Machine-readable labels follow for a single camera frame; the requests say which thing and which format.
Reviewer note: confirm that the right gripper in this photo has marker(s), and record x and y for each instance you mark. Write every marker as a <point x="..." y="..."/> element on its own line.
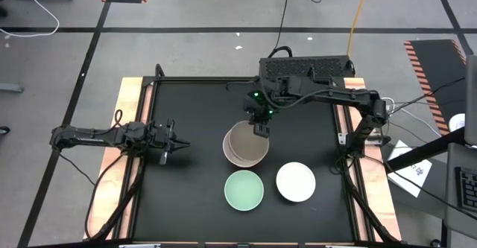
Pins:
<point x="259" y="106"/>

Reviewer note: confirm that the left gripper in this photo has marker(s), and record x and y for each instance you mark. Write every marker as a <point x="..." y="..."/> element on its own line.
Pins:
<point x="164" y="138"/>

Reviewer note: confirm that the white bowl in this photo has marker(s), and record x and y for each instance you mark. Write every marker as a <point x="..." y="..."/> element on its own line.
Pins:
<point x="225" y="149"/>

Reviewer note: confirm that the white plate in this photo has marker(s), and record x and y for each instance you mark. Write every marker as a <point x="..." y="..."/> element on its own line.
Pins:
<point x="295" y="182"/>

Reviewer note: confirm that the green bowl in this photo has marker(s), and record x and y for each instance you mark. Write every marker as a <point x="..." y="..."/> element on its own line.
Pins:
<point x="244" y="190"/>

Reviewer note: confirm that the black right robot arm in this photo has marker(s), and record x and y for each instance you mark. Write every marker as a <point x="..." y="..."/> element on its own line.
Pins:
<point x="335" y="95"/>

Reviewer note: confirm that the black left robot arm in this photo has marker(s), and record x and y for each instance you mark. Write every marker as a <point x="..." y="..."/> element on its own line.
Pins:
<point x="85" y="138"/>

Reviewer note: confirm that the wooden table side board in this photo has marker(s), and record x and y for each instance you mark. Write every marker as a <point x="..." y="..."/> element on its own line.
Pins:
<point x="128" y="95"/>
<point x="356" y="85"/>

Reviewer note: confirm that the black computer case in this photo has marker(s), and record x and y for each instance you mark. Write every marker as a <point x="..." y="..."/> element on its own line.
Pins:
<point x="298" y="66"/>

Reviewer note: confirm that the white paper sheet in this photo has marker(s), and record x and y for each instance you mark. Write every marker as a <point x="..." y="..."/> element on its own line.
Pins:
<point x="410" y="177"/>

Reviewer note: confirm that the black slanted bar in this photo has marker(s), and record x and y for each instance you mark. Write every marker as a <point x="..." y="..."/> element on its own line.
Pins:
<point x="421" y="152"/>

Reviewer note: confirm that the black caster wheel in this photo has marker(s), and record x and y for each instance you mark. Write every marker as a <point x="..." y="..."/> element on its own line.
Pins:
<point x="3" y="130"/>

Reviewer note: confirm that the white cup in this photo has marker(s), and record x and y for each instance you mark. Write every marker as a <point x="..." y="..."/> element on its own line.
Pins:
<point x="457" y="122"/>

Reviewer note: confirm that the grey desk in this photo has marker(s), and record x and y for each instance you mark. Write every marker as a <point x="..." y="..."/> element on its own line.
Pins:
<point x="460" y="153"/>

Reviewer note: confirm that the grey monitor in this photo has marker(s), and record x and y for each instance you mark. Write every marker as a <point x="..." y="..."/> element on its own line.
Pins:
<point x="472" y="99"/>

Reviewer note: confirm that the black keyboard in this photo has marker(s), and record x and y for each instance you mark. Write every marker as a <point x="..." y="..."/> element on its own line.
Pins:
<point x="467" y="188"/>

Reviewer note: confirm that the black table frame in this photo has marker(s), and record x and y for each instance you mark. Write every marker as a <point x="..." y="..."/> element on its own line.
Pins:
<point x="186" y="79"/>

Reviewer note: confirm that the silver mounting bracket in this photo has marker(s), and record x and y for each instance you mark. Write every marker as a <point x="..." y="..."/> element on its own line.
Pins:
<point x="346" y="246"/>
<point x="139" y="246"/>

